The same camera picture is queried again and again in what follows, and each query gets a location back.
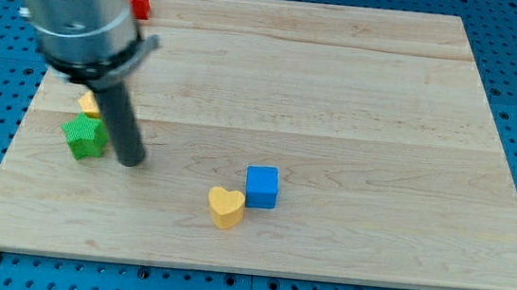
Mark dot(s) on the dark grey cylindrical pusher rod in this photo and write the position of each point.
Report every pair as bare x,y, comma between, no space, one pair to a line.
117,112

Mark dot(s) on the blue cube block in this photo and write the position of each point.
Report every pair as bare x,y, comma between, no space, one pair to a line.
261,187

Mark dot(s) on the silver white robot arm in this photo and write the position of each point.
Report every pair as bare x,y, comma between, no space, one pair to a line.
98,44

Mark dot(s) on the green star block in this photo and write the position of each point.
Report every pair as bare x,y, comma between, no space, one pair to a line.
85,137

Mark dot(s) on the yellow block behind rod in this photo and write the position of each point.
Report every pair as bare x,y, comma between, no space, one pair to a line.
88,105

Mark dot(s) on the red block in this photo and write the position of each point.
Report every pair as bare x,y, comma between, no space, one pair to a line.
141,9

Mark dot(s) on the yellow heart block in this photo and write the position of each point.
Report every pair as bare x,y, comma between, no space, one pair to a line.
226,207

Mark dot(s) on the light wooden board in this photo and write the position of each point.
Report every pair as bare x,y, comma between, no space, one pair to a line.
391,171

